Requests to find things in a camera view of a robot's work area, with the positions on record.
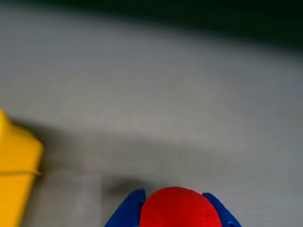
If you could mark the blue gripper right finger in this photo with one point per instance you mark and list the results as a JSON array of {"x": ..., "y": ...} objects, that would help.
[{"x": 226, "y": 212}]

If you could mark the yellow plastic bin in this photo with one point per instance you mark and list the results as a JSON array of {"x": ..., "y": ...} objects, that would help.
[{"x": 16, "y": 170}]

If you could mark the red ball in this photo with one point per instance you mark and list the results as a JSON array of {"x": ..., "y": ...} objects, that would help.
[{"x": 180, "y": 209}]

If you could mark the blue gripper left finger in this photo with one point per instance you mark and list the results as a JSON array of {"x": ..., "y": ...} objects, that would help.
[{"x": 129, "y": 210}]

